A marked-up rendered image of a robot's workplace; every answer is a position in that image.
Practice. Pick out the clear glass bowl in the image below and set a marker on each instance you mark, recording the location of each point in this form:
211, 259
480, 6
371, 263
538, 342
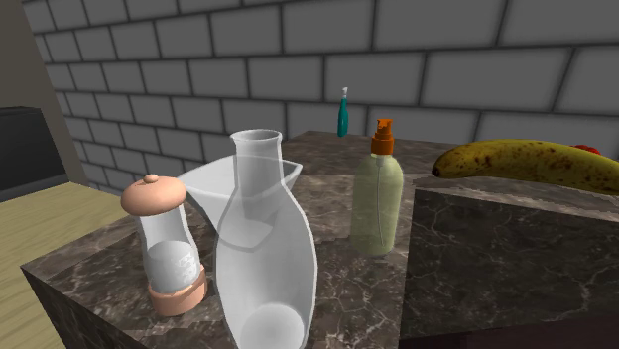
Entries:
208, 186

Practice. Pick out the black cabinet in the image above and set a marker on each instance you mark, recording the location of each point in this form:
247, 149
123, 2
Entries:
24, 150

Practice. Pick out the small red object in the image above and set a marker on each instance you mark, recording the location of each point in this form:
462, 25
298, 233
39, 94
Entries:
587, 148

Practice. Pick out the pink capped glass grinder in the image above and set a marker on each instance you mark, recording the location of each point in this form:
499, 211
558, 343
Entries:
154, 196

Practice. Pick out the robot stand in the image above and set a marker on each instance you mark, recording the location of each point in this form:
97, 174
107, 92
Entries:
503, 261

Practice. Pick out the spotted yellow banana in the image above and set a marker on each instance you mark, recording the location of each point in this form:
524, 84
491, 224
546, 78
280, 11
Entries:
527, 162

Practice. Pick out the teal spray bottle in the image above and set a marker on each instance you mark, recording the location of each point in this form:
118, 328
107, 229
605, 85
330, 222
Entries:
343, 118

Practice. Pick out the green orange pump bottle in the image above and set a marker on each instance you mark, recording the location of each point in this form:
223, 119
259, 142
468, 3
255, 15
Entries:
377, 203

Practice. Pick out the clear glass vase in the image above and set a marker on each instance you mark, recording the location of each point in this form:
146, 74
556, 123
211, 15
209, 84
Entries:
271, 275

